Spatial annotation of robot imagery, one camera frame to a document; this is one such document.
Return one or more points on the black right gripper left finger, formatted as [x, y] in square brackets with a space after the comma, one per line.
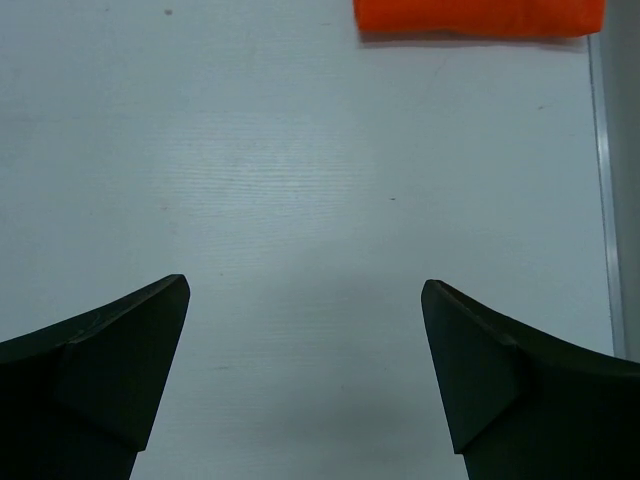
[79, 398]

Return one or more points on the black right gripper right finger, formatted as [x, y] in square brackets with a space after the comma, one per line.
[523, 404]

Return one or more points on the folded orange t shirt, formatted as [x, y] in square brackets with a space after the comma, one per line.
[492, 18]

